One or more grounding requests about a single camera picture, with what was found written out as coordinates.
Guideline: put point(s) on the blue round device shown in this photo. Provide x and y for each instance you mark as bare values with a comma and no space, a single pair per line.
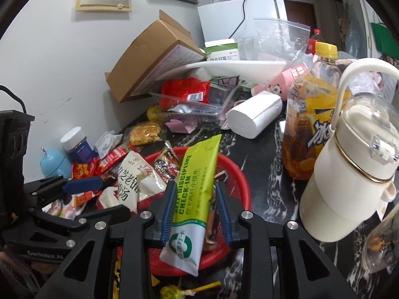
54,165

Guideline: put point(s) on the pink brown snack packet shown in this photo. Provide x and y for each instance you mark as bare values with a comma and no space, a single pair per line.
212,222

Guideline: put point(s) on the red yellow snack packet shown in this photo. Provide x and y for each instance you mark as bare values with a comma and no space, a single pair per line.
82,169

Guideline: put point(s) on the red cap soda bottle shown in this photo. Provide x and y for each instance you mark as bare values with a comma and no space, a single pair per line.
314,42

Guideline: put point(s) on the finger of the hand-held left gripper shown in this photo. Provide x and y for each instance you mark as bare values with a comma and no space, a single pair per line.
78,219
82,185

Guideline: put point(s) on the yellow lemon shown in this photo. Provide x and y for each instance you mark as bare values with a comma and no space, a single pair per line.
152,112

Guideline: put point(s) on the open cardboard box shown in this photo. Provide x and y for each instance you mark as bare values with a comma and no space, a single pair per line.
146,59

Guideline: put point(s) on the crumpled white wrapper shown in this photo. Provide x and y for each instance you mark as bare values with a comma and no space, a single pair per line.
107,141

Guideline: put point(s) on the green white medicine box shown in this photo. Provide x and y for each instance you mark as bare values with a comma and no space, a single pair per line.
223,51

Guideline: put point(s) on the yellow green long packet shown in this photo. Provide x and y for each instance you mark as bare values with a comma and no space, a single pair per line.
190,193

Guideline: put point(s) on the red bag with barcode label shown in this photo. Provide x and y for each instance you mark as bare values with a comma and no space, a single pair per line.
184,92

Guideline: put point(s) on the white red packet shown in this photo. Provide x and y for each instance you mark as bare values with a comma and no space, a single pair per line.
109,200

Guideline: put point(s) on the white packet brown print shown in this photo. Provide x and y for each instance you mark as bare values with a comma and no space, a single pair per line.
137,174

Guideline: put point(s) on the white plastic bag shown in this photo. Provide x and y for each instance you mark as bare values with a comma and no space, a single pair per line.
371,78

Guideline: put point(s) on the white lid blue jar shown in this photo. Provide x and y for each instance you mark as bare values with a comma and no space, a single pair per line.
76,145

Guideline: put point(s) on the white foam tray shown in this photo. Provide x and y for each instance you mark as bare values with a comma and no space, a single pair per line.
224,70

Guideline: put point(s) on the yellow black snack packet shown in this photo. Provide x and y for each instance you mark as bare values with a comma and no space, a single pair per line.
117,274

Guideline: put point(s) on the clear zip bag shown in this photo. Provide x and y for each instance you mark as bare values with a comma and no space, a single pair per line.
280,37

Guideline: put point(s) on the small pink box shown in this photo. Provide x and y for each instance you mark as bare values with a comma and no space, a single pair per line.
179,125

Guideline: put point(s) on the clear plastic container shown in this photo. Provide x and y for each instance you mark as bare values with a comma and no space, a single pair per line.
193,107

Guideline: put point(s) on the blue plastic bag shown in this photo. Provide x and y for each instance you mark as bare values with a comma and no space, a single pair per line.
355,32

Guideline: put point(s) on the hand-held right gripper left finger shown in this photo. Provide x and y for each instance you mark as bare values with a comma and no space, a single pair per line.
168,215

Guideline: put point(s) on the red plastic basket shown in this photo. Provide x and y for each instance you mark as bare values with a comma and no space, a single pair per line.
233,193

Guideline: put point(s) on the pink paper cup stack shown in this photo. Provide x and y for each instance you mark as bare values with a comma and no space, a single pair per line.
280,82

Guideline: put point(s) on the yellow fried snack packet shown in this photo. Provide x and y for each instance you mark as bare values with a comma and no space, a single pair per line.
145,133

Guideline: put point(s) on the white toilet paper roll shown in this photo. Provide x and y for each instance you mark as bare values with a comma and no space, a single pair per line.
254,115

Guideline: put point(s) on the long red snack packet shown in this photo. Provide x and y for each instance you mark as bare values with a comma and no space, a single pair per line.
113,158

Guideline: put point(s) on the green tote bag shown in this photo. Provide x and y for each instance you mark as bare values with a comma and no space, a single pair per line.
386,40

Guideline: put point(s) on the yellow cap tea bottle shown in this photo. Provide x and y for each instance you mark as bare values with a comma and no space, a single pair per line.
308,121

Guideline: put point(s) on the brown foil snack packet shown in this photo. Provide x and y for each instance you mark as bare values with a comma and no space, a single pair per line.
165,162

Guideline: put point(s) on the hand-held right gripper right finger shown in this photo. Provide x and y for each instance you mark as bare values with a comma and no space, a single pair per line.
225,215

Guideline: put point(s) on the glass mug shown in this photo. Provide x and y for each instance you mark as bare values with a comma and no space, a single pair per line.
383,243

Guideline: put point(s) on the white refrigerator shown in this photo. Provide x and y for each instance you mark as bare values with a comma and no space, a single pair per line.
258,12

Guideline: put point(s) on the small orange snack packet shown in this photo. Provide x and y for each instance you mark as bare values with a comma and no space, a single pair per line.
85,196

